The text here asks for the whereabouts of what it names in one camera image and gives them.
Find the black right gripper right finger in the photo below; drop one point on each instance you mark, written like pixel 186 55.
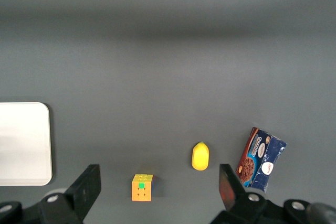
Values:
pixel 233 195

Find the orange yellow puzzle cube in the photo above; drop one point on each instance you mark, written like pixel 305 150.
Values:
pixel 142 187

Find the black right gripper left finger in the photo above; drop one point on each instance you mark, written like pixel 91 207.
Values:
pixel 78 195

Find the blue chocolate cookie package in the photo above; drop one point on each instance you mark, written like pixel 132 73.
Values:
pixel 260 159

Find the white plastic tray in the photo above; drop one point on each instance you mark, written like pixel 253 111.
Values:
pixel 23 144

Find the yellow lemon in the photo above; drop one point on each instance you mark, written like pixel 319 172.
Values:
pixel 200 156

